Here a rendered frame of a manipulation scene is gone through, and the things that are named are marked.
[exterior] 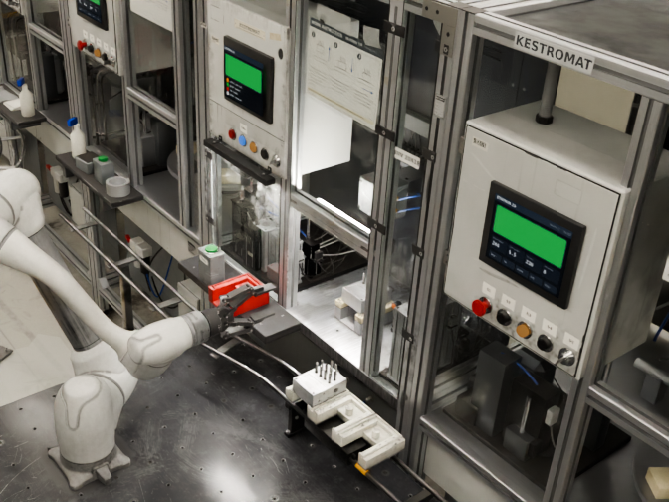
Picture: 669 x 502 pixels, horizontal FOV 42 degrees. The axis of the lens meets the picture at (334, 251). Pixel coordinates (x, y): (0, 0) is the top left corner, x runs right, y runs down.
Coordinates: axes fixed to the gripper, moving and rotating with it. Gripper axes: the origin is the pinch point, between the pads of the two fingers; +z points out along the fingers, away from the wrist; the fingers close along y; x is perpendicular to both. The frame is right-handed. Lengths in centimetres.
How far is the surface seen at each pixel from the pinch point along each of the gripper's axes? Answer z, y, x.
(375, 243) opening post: 22.4, 21.7, -20.0
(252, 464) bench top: -13.4, -44.5, -14.0
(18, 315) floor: -11, -112, 194
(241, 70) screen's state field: 18, 53, 40
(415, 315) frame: 22.2, 8.5, -38.0
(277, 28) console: 20, 69, 25
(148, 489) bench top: -42, -44, -5
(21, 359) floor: -23, -112, 160
